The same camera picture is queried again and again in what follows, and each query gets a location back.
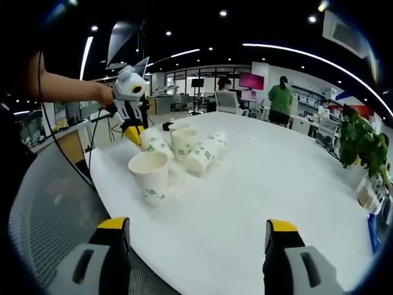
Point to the ceiling air conditioner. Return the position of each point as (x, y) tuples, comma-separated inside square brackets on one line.
[(345, 30)]

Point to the white printed paper cup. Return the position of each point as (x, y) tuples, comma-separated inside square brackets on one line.
[(150, 181), (155, 144)]

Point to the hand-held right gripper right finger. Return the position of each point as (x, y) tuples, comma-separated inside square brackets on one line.
[(291, 264)]

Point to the black monitor on stand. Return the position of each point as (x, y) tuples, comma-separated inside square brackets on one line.
[(198, 83)]

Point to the green potted plant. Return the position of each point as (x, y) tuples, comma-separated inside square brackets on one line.
[(362, 144)]

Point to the storage shelves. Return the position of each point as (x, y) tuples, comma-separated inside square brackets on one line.
[(308, 98)]

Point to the pink monitor screen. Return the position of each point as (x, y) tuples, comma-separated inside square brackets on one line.
[(251, 81)]

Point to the white swivel chair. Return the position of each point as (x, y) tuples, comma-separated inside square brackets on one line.
[(226, 103)]

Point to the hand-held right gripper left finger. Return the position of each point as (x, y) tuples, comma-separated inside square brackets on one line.
[(107, 264)]

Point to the grey hanging ceiling panel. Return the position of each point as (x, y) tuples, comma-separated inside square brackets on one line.
[(122, 43)]

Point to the long curved ceiling light strip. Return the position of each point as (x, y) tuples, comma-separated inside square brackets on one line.
[(322, 60)]

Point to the white table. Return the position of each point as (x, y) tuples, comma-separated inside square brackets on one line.
[(245, 196)]

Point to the group of round ceiling spotlights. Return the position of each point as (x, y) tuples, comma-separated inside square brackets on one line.
[(223, 13)]

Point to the straight ceiling light strip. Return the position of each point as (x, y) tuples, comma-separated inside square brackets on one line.
[(181, 54), (86, 56)]

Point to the wooden cabinet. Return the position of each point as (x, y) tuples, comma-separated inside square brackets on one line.
[(158, 106)]

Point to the person's left hand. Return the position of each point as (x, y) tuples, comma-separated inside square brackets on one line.
[(107, 96)]

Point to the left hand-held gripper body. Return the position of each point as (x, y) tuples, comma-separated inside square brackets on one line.
[(126, 86)]

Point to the black laptop stand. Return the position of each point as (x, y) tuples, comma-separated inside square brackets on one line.
[(144, 113)]

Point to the glass jar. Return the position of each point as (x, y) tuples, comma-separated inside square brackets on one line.
[(367, 193)]

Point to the pile of white paper cups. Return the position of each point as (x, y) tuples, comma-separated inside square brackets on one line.
[(199, 156)]

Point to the blue packet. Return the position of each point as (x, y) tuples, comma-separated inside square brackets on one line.
[(375, 230)]

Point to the small black object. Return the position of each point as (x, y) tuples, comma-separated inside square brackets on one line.
[(167, 125)]

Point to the white laptop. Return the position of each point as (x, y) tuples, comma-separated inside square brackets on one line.
[(142, 67)]

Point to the white mesh office chair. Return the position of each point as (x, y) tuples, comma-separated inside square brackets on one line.
[(52, 209)]

